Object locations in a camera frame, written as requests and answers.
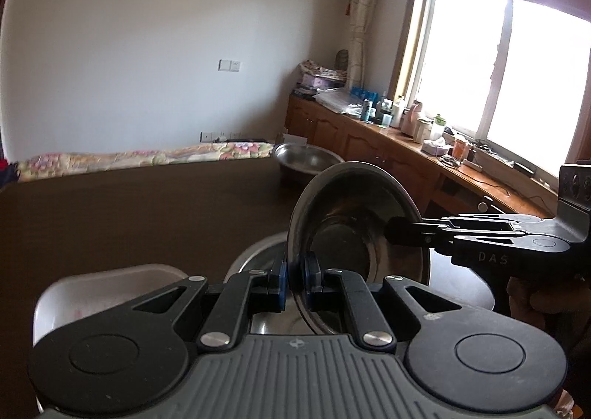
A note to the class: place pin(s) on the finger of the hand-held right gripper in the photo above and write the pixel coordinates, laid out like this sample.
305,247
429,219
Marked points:
480,219
406,232

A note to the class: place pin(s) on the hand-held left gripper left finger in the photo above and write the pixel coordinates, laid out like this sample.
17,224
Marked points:
279,283

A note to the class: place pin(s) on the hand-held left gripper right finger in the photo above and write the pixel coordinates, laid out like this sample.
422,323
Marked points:
311,283

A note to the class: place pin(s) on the stainless steel bowl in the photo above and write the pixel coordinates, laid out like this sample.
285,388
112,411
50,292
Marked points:
251,257
351,211
304,158

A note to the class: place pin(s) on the white plastic tub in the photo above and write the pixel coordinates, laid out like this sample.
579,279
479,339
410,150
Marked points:
106,290

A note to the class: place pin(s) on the person's right hand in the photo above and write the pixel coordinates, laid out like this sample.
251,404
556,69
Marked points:
535,303

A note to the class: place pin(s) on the white power strip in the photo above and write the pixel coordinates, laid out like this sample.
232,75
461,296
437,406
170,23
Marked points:
472,164

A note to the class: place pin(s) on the small black box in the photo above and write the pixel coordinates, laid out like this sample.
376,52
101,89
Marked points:
525,169

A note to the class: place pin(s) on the dark round object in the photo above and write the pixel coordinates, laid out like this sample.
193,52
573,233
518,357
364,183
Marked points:
461,285

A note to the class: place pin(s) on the orange container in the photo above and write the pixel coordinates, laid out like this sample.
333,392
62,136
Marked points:
460,149

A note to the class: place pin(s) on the white tissue pack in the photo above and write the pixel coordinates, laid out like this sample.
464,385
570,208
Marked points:
435,146

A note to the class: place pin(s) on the wooden cabinet counter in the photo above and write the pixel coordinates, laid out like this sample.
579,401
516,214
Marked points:
369,146

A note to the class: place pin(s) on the green capped bottle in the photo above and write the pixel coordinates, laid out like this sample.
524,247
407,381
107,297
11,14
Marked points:
438,126

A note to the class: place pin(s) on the pink container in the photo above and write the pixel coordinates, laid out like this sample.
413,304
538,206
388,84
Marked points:
411,119

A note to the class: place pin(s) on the white bottle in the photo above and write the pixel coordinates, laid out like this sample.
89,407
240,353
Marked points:
398,112

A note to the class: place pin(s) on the clear plastic bags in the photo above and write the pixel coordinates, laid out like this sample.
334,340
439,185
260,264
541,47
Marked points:
339,100

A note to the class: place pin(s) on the wooden framed window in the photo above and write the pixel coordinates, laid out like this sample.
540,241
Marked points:
461,54

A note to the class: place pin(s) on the purple box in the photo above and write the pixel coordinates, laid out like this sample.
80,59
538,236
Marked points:
318,83

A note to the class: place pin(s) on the folded floral cloth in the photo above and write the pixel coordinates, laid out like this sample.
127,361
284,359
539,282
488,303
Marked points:
321,68

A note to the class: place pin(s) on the floral bed blanket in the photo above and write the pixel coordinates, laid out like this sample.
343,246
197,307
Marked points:
138,158

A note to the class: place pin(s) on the patterned beige curtain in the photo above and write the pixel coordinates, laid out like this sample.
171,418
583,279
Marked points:
364,8

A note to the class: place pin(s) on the dark blue cloth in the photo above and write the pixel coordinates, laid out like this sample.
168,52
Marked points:
7,176

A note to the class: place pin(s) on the red cloth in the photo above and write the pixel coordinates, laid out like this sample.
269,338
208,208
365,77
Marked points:
3,165

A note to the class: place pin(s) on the wall socket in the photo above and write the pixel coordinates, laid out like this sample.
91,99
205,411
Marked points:
206,136

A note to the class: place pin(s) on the white wall switch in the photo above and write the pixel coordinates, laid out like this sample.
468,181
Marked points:
229,65

